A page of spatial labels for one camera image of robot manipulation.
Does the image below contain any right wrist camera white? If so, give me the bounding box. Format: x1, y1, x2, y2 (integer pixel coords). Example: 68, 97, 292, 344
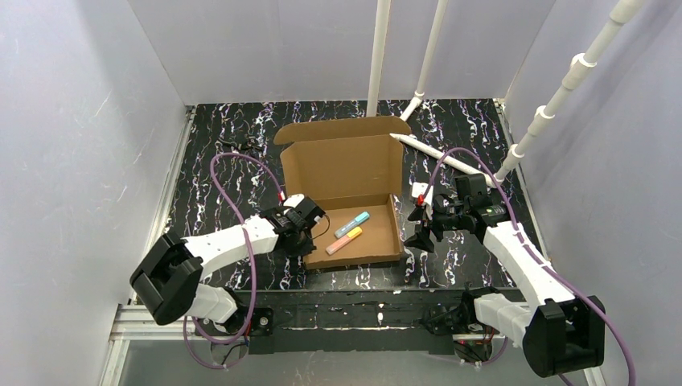
408, 182, 433, 221

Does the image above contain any brown cardboard box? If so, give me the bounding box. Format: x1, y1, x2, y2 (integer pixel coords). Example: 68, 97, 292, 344
273, 116, 411, 269

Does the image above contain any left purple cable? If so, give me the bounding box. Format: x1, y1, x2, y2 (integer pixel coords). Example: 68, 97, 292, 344
183, 152, 289, 370

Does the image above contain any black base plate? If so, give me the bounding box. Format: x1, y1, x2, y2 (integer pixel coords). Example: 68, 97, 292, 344
197, 287, 512, 355

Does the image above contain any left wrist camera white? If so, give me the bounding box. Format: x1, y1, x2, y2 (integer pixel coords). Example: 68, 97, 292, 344
281, 194, 306, 208

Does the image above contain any small black clip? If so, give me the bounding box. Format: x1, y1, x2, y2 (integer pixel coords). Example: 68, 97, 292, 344
217, 136, 265, 155

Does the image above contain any white PVC pipe frame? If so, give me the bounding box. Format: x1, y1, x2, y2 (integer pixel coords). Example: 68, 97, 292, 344
366, 1, 644, 188

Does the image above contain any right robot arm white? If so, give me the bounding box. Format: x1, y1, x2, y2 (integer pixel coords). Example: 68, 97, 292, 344
404, 174, 606, 378

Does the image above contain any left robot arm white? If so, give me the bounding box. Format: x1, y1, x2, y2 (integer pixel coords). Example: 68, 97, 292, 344
129, 194, 326, 326

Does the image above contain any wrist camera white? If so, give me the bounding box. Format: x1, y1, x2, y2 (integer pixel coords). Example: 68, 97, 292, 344
408, 182, 433, 221
281, 194, 306, 208

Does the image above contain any light blue tube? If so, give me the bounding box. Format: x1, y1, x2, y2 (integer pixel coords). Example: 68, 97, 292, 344
335, 211, 370, 239

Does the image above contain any yellow pink marker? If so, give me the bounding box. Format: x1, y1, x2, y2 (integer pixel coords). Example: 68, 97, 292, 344
326, 227, 363, 256

